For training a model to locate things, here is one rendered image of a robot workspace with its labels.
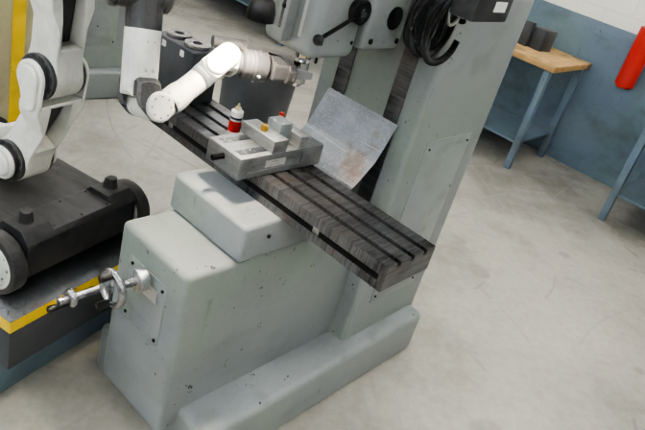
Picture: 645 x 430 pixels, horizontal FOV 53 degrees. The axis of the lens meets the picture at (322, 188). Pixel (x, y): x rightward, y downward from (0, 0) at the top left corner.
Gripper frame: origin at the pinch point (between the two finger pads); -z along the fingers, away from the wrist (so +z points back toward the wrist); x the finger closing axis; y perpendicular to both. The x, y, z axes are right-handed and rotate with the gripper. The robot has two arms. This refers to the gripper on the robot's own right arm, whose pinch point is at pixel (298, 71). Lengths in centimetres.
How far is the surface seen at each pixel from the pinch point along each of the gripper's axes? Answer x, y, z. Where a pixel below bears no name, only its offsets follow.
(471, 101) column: 8, 4, -71
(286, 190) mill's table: -17.2, 30.4, 2.0
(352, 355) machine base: -12, 104, -47
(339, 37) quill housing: -8.6, -14.0, -5.1
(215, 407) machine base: -30, 104, 12
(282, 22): -6.2, -14.9, 11.3
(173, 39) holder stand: 51, 12, 26
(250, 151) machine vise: -7.3, 23.5, 11.6
